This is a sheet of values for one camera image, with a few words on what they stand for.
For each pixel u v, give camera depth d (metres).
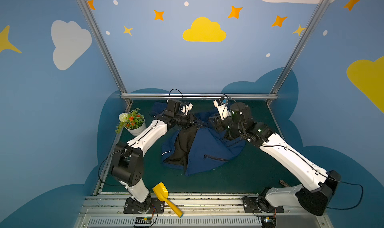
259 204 0.66
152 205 0.73
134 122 0.88
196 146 0.85
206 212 0.73
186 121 0.76
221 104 0.60
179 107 0.72
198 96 1.64
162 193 0.78
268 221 0.73
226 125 0.60
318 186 0.39
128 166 0.45
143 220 0.73
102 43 0.86
